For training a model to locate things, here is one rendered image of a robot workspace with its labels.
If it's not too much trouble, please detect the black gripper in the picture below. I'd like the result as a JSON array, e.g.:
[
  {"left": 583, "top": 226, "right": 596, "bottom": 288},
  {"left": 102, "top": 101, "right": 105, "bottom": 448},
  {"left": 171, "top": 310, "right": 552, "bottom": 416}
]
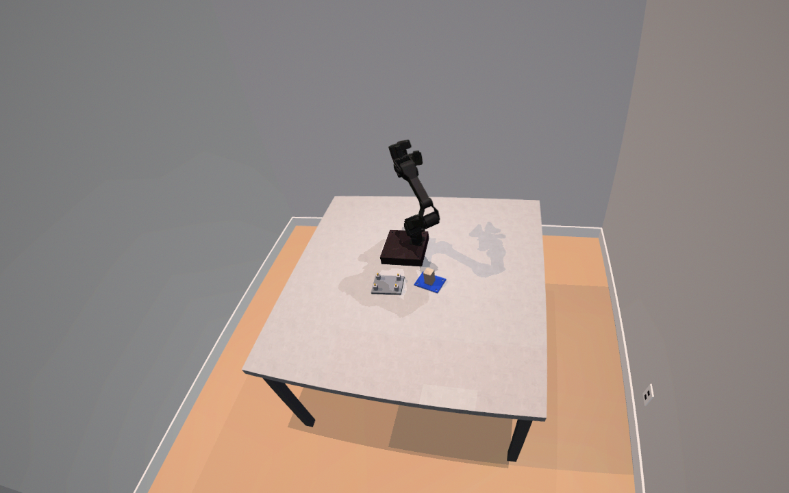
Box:
[{"left": 397, "top": 140, "right": 419, "bottom": 176}]

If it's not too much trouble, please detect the blue board with square handle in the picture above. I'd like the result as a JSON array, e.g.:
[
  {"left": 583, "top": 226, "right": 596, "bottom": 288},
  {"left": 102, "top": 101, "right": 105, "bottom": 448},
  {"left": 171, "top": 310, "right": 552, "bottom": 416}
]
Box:
[{"left": 414, "top": 268, "right": 446, "bottom": 293}]

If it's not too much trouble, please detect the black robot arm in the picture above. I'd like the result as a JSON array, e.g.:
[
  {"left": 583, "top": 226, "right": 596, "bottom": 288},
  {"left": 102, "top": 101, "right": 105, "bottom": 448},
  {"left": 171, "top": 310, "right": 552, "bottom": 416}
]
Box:
[{"left": 388, "top": 144, "right": 440, "bottom": 246}]

